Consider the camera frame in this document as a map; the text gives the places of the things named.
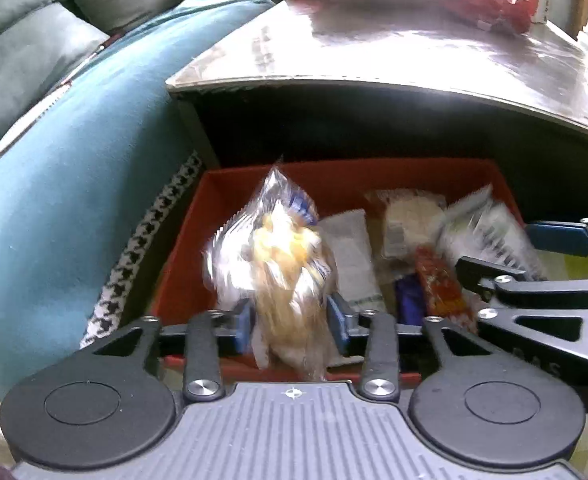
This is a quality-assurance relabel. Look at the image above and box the white red paper strip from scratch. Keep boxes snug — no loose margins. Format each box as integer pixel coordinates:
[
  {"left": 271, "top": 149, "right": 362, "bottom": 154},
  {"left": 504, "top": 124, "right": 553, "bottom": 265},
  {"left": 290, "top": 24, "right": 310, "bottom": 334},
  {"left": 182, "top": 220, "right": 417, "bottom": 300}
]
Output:
[{"left": 0, "top": 35, "right": 126, "bottom": 157}]

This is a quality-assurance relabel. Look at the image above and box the purple wafer biscuit packet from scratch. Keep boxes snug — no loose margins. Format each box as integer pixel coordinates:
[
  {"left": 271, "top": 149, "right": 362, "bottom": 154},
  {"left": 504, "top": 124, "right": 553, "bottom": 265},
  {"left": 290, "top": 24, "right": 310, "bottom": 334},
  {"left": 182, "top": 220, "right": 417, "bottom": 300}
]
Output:
[{"left": 395, "top": 275, "right": 425, "bottom": 326}]

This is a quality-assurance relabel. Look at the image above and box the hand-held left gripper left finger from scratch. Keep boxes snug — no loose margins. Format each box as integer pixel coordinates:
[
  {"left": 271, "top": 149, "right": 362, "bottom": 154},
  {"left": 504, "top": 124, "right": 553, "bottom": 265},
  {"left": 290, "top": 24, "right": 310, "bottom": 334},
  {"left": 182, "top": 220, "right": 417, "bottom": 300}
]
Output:
[{"left": 80, "top": 299, "right": 255, "bottom": 402}]

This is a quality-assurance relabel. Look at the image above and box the grey green sofa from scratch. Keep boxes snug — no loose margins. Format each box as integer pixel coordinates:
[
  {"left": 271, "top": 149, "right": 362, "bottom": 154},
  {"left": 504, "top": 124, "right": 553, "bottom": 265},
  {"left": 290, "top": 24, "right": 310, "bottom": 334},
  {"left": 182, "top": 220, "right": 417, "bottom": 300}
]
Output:
[{"left": 0, "top": 0, "right": 189, "bottom": 147}]

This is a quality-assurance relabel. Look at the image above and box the grey sofa with blue blanket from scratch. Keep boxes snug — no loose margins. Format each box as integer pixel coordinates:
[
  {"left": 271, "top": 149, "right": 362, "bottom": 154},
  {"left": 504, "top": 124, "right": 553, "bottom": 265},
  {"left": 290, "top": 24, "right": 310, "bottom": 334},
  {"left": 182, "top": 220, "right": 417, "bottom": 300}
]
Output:
[{"left": 0, "top": 0, "right": 285, "bottom": 397}]

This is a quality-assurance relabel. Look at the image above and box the red candy packet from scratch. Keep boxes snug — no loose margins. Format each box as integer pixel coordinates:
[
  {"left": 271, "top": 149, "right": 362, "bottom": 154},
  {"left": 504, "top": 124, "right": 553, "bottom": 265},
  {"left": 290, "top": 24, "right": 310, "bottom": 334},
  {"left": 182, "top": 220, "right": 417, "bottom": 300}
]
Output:
[{"left": 413, "top": 245, "right": 478, "bottom": 332}]

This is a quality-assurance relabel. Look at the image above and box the clear bag of yellow snacks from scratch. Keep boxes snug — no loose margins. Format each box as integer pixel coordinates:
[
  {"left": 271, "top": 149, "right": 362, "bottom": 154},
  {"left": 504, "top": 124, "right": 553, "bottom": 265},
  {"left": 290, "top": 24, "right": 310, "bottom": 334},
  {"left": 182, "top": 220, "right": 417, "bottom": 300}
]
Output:
[{"left": 201, "top": 162, "right": 339, "bottom": 382}]

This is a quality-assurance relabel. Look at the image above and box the clear packet with round cake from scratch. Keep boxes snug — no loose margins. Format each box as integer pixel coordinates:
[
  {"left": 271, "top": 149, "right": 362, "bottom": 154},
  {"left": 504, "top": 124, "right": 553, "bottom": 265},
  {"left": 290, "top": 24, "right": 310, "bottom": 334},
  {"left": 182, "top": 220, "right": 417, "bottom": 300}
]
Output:
[{"left": 366, "top": 189, "right": 448, "bottom": 281}]

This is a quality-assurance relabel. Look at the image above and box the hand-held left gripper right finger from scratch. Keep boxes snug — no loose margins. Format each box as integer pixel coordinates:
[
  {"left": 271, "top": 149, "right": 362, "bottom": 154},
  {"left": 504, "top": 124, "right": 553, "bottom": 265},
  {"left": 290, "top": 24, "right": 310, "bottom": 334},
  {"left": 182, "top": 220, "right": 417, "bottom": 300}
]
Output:
[{"left": 326, "top": 294, "right": 500, "bottom": 402}]

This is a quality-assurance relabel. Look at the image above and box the red cardboard box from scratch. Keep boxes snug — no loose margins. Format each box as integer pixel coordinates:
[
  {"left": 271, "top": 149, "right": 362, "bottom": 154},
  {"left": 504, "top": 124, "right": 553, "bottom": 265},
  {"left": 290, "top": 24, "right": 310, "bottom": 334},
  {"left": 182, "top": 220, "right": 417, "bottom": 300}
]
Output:
[{"left": 149, "top": 158, "right": 527, "bottom": 377}]

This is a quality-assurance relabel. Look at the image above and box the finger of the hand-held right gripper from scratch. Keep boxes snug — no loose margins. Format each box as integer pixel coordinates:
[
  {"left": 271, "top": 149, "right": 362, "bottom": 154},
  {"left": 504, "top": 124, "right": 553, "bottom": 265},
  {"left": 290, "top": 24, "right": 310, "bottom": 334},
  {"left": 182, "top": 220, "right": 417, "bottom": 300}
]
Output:
[
  {"left": 456, "top": 256, "right": 588, "bottom": 311},
  {"left": 525, "top": 216, "right": 588, "bottom": 262}
]

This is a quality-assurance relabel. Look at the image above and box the dark coffee table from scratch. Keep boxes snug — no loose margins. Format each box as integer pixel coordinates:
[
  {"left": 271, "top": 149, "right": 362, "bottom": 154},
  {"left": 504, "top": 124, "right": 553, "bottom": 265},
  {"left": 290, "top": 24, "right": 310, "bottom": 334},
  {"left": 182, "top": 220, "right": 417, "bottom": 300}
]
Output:
[{"left": 165, "top": 0, "right": 588, "bottom": 202}]

